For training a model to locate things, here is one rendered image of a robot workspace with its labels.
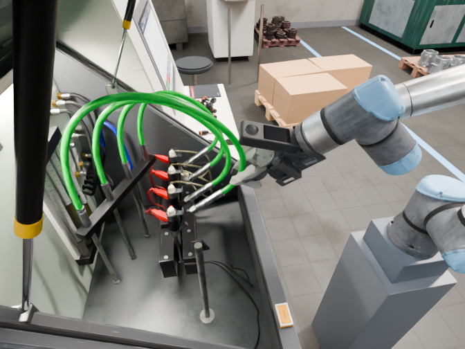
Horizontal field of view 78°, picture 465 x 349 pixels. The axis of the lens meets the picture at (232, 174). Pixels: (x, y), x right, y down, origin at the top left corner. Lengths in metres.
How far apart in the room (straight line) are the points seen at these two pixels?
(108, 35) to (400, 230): 0.99
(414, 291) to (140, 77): 1.05
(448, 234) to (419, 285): 0.30
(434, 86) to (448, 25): 5.54
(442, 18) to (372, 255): 5.29
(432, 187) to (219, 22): 4.17
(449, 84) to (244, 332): 0.73
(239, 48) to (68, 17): 4.11
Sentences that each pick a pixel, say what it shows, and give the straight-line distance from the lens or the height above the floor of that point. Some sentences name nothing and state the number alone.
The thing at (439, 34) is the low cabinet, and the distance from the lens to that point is 6.20.
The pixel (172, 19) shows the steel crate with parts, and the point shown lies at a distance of 5.41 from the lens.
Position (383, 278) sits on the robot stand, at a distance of 1.08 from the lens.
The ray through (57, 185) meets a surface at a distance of 0.78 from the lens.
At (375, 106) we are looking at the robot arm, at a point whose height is 1.44.
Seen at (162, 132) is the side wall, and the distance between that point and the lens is 0.95.
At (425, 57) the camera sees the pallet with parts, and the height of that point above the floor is 0.27.
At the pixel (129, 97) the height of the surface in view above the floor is 1.42.
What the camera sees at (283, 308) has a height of 0.96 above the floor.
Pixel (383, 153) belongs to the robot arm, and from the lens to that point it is 0.56.
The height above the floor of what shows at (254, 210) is 0.95.
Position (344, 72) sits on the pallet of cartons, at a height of 0.43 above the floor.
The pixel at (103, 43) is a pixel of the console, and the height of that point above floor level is 1.41.
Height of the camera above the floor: 1.64
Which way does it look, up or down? 41 degrees down
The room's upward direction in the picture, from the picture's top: straight up
